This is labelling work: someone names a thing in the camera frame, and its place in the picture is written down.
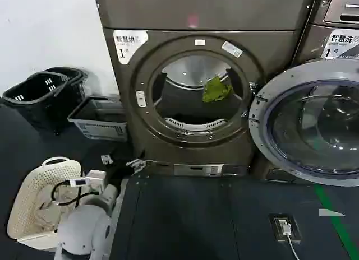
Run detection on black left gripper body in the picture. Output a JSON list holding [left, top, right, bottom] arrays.
[[105, 158, 134, 187]]

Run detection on grey plastic crate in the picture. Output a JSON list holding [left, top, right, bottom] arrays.
[[67, 95, 129, 141]]

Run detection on beige clothes pile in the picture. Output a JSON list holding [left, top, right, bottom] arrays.
[[33, 186, 76, 233]]

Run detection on white perforated laundry basket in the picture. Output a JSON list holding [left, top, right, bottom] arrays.
[[6, 156, 86, 250]]

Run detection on black plastic basket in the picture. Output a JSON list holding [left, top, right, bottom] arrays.
[[44, 66, 88, 104], [2, 71, 74, 135]]

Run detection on green cloth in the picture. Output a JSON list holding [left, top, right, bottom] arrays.
[[202, 76, 234, 104]]

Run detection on grey dryer with open drum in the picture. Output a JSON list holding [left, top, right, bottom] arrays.
[[93, 0, 319, 177]]

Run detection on black floor socket box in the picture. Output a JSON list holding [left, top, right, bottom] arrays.
[[268, 213, 302, 242]]

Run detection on round glass dryer door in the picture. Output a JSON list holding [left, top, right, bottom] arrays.
[[247, 57, 359, 187]]

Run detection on grey washing machine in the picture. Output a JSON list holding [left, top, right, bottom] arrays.
[[293, 0, 359, 183]]

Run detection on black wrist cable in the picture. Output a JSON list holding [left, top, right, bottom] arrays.
[[50, 179, 99, 208]]

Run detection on white plug with cable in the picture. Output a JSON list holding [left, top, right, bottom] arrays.
[[278, 219, 301, 260]]

